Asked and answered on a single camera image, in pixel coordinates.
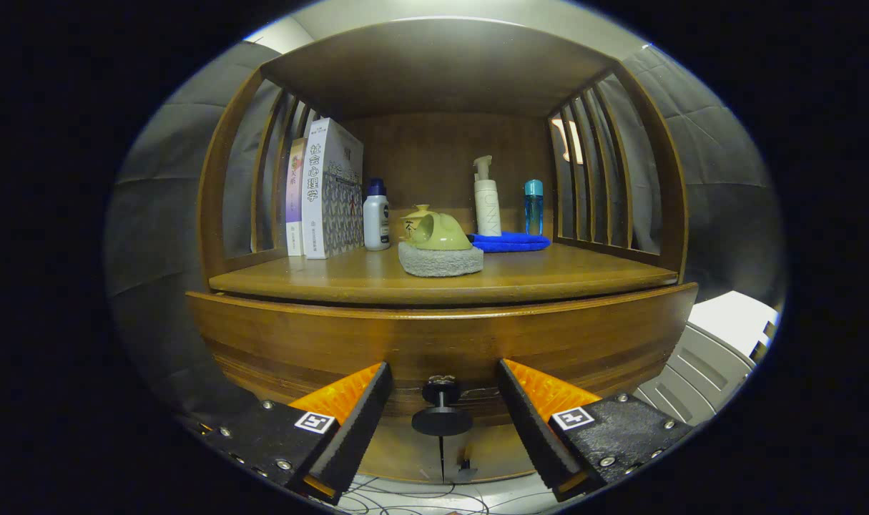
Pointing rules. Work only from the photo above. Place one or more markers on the thick white book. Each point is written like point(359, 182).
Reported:
point(327, 193)

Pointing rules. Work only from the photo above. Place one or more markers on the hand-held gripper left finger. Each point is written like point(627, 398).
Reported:
point(355, 422)

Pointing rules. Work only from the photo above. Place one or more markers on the brown wooden drawer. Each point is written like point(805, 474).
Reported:
point(334, 343)

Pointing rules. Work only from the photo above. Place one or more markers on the white pump bottle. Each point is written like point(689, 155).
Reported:
point(487, 207)

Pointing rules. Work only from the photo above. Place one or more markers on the wooden countertop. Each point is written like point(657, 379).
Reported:
point(548, 275)

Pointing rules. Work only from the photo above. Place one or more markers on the yellow lidded teacup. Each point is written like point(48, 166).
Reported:
point(413, 218)

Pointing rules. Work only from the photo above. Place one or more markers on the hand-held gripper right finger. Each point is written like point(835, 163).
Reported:
point(531, 422)

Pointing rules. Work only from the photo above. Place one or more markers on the thin purple book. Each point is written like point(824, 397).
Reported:
point(295, 200)

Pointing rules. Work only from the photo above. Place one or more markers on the white bottle with blue cap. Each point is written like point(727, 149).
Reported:
point(376, 222)

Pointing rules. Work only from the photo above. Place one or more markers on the black drawer knob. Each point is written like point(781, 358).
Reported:
point(441, 420)

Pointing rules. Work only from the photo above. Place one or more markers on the brown wooden cabinet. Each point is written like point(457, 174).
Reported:
point(441, 64)

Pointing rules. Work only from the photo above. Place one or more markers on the blue folded cloth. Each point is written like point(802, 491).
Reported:
point(513, 242)

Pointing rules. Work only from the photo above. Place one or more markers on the clear blue bottle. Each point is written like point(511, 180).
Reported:
point(533, 211)

